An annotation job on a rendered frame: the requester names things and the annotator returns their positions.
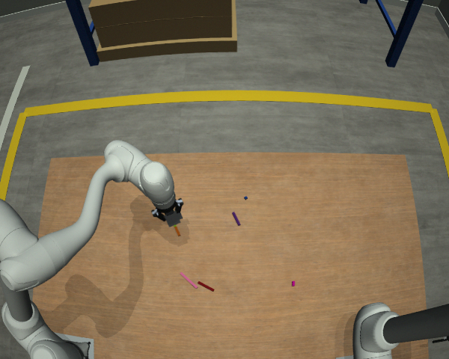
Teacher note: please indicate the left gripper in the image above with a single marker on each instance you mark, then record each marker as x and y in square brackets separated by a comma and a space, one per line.
[177, 204]

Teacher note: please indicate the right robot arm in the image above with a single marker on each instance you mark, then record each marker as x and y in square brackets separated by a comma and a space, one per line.
[377, 330]

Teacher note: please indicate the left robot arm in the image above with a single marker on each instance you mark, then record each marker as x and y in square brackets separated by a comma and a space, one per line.
[27, 261]

